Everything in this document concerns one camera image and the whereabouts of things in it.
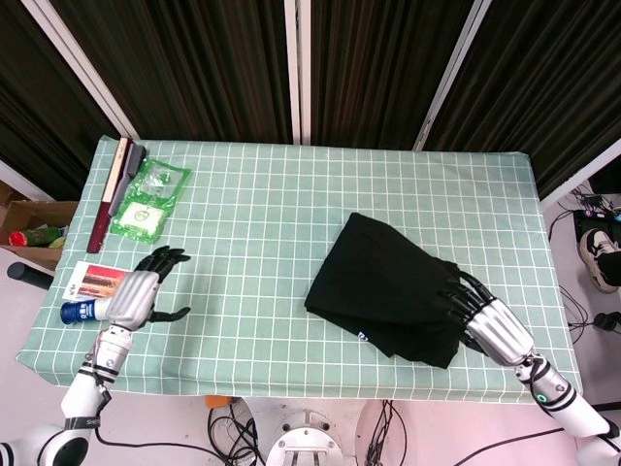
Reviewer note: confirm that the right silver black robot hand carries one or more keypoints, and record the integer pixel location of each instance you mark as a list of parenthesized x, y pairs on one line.
[(500, 330)]

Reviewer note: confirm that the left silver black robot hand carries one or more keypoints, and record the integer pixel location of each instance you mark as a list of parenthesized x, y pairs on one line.
[(133, 298)]

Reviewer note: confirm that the black T-shirt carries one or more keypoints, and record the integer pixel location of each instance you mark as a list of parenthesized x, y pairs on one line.
[(378, 291)]

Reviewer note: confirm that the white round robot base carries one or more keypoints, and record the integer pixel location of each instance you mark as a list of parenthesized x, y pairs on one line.
[(303, 442)]

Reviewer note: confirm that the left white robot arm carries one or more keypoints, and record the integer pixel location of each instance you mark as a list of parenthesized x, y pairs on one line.
[(85, 393)]

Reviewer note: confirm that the card with red picture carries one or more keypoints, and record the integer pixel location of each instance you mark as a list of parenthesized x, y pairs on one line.
[(92, 279)]

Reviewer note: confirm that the white bottle with blue cap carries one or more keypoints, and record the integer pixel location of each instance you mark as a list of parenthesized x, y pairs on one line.
[(85, 310)]

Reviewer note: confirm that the long maroon box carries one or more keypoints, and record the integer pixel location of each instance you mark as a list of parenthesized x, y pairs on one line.
[(99, 228)]

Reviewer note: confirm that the green plastic package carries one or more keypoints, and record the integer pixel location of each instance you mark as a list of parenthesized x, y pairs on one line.
[(145, 204)]

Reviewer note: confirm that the black cylinder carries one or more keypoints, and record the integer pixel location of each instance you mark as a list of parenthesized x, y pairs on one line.
[(29, 276)]

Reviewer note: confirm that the green packet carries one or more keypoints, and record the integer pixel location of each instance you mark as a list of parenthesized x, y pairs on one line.
[(46, 237)]

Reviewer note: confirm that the green white checkered tablecloth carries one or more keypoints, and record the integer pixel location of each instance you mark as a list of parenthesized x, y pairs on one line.
[(242, 242)]

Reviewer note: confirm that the white black sneaker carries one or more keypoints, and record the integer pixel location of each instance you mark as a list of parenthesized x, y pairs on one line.
[(599, 252)]

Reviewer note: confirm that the beige wooden strip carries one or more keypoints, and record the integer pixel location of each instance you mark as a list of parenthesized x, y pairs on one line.
[(116, 167)]

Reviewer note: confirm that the small orange block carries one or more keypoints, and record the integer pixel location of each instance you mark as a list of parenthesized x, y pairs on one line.
[(216, 402)]

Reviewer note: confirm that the cardboard box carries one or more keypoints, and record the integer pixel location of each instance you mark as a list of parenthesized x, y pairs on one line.
[(24, 213)]

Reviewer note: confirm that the black power strip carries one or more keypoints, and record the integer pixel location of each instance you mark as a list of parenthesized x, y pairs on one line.
[(597, 216)]

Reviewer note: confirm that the dark pleated curtain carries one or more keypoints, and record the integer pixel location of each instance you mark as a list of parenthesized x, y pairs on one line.
[(194, 73), (543, 87), (383, 73), (39, 111)]

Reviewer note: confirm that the white screen frame post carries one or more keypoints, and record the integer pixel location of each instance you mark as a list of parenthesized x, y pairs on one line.
[(82, 68), (297, 73), (24, 180), (582, 177), (451, 73)]

